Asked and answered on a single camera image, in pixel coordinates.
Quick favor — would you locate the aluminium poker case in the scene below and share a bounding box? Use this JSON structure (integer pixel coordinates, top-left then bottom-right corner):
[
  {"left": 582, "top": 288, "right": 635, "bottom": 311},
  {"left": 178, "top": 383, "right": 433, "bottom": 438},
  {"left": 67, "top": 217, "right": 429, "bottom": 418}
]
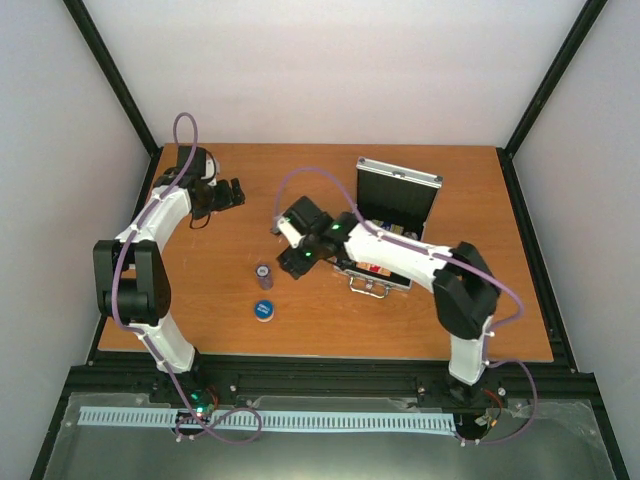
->
[{"left": 336, "top": 157, "right": 443, "bottom": 299}]

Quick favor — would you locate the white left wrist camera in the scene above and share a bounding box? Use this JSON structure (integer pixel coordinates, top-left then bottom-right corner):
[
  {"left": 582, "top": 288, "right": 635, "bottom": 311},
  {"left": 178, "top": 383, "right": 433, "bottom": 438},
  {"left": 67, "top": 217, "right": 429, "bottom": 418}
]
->
[{"left": 202, "top": 153, "right": 219, "bottom": 186}]

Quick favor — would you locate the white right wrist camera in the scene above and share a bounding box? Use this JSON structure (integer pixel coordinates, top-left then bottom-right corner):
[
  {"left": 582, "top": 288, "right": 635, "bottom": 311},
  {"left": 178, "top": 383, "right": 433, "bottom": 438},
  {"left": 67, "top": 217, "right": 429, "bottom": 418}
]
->
[{"left": 273, "top": 216, "right": 304, "bottom": 249}]

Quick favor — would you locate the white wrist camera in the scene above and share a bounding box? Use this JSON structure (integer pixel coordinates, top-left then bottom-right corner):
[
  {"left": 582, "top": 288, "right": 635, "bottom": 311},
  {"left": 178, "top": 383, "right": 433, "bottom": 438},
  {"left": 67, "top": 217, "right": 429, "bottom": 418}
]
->
[
  {"left": 273, "top": 216, "right": 304, "bottom": 249},
  {"left": 202, "top": 153, "right": 219, "bottom": 186}
]

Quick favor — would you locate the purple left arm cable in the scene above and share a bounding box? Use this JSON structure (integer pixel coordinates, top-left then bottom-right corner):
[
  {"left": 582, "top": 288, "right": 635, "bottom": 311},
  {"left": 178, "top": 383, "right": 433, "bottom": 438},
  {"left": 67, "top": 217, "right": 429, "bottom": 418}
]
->
[{"left": 112, "top": 112, "right": 265, "bottom": 445}]

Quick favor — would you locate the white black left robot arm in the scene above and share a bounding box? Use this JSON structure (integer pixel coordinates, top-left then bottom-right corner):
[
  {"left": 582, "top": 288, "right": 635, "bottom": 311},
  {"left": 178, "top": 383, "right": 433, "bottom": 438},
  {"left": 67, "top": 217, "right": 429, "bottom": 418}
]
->
[{"left": 93, "top": 146, "right": 245, "bottom": 403}]

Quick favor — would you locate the blue dealer button stack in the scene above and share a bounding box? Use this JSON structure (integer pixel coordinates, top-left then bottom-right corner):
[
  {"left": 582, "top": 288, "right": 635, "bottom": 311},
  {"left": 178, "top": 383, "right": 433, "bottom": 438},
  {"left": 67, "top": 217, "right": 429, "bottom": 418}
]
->
[{"left": 253, "top": 299, "right": 275, "bottom": 323}]

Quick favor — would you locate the light blue cable duct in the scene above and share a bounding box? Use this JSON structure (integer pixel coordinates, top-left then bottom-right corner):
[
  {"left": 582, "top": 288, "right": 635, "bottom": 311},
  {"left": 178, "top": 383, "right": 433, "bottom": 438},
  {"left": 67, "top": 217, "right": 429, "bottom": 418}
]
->
[{"left": 77, "top": 406, "right": 456, "bottom": 436}]

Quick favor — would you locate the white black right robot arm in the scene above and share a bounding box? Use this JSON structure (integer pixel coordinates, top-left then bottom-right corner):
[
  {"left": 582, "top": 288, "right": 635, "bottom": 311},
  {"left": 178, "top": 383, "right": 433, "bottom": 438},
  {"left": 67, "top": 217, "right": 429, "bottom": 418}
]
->
[{"left": 272, "top": 196, "right": 499, "bottom": 406}]

